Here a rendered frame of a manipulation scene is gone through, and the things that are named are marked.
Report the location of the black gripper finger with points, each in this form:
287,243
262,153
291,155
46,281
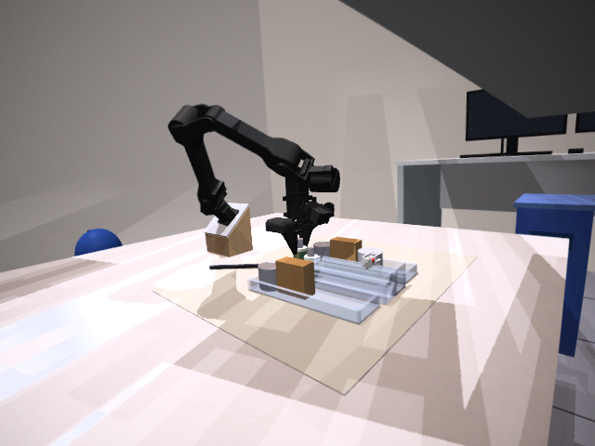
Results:
291,239
306,232

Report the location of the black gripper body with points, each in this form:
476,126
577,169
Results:
284,225

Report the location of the black thin rod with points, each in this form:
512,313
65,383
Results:
235,266

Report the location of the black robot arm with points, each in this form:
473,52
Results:
281,155

